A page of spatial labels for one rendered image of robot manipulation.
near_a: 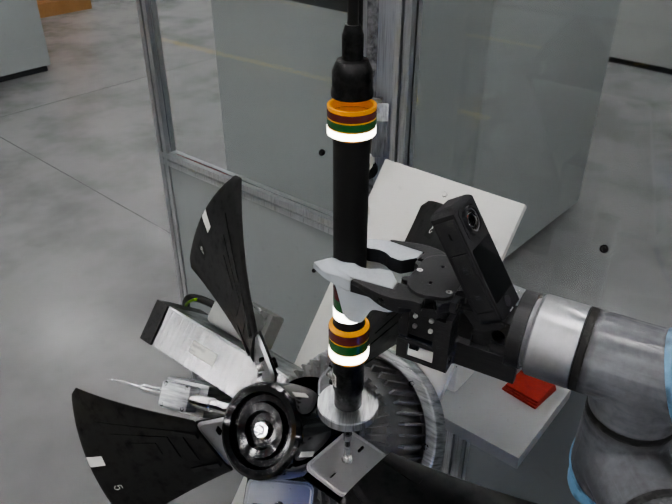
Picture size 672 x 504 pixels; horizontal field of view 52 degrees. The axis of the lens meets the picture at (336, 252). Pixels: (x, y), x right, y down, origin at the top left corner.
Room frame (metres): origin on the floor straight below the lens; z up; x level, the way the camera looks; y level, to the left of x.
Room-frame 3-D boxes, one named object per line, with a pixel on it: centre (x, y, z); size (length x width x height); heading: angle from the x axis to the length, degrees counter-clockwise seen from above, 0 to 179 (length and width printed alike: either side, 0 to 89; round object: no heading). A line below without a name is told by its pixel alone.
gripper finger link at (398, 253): (0.58, -0.04, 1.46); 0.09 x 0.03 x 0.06; 52
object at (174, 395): (0.79, 0.25, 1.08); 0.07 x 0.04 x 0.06; 61
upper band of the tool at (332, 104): (0.57, -0.01, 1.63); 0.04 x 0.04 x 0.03
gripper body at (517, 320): (0.51, -0.12, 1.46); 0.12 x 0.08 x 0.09; 61
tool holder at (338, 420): (0.58, -0.01, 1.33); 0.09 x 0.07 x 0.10; 176
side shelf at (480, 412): (1.07, -0.27, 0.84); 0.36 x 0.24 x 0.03; 51
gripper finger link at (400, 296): (0.52, -0.06, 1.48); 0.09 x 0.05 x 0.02; 69
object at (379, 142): (1.19, -0.06, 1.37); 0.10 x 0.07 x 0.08; 176
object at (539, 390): (1.04, -0.40, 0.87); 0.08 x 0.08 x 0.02; 44
